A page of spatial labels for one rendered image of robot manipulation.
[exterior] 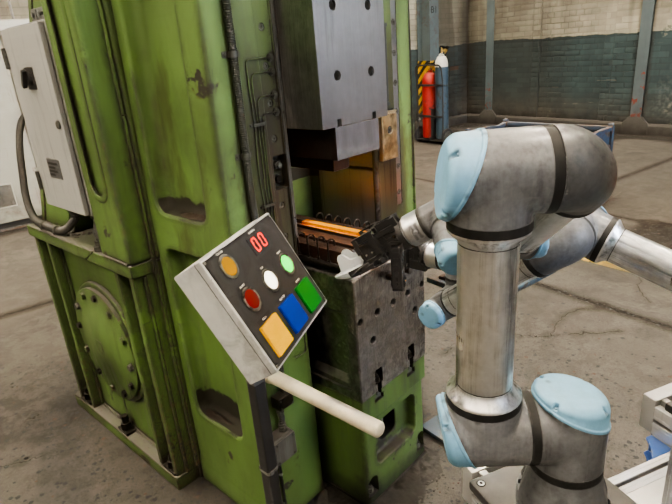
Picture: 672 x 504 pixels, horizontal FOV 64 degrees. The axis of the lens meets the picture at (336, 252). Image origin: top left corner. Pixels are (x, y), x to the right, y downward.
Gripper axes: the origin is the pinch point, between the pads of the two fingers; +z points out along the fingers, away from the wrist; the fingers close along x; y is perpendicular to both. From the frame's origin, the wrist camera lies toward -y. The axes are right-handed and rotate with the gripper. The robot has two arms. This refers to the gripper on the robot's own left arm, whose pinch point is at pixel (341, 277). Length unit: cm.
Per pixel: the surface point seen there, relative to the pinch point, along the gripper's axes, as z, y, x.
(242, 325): 11.1, 6.9, 27.0
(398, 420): 42, -73, -55
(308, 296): 10.0, -0.1, 1.3
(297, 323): 10.0, -2.0, 12.0
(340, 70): -16, 44, -39
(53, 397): 212, 0, -64
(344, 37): -21, 51, -41
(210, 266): 10.7, 20.4, 25.1
